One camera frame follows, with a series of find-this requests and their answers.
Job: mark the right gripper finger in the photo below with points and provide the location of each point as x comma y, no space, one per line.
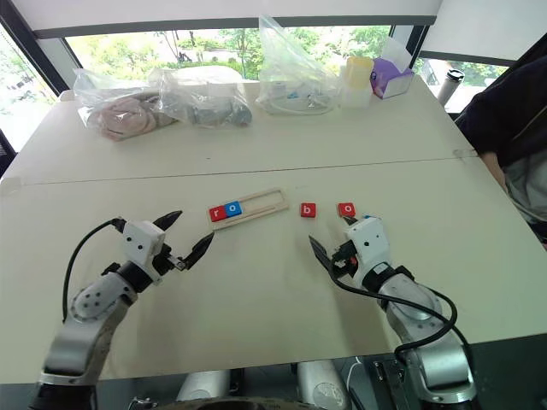
321,254
350,221

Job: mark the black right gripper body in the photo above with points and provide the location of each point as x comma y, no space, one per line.
344,258

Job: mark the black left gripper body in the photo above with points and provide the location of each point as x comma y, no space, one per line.
164,262

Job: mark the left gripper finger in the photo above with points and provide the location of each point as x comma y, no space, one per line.
198,253
168,221

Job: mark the red letter o block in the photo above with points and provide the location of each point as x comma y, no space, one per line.
347,209

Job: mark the blue letter t block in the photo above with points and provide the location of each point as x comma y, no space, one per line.
368,216

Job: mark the red letter tile b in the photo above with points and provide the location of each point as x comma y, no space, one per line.
307,210

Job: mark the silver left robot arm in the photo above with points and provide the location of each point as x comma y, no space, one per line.
85,316

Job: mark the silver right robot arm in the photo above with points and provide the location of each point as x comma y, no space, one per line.
427,324

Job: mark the red letter tile r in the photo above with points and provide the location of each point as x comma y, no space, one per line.
217,212

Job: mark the blue letter tile o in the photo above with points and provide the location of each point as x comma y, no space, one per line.
233,209

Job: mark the wooden letter tray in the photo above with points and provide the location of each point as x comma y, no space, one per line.
260,203

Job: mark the white rounded robot cover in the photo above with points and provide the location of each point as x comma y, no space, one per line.
201,384
322,382

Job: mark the plastic bag with pink fabric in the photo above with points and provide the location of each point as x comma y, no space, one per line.
124,115

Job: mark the plastic bag with grey items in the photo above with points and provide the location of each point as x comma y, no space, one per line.
213,111

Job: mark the translucent container with yellow top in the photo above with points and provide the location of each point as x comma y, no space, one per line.
357,81

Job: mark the purple and white box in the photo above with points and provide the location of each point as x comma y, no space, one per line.
391,85

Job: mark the silver black-lidded thermos bottle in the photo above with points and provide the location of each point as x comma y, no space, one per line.
451,89

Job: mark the white paper sheet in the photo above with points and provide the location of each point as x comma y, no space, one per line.
397,53

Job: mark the black mesh chair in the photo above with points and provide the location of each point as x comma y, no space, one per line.
6,154

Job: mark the person in dark jacket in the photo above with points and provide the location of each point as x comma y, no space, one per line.
508,115

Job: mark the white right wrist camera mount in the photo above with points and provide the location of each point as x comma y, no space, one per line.
367,239

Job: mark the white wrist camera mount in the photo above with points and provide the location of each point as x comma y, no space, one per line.
367,239
139,237

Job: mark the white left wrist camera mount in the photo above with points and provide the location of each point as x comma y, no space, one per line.
139,237

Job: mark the black window frame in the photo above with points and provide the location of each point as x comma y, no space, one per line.
38,51

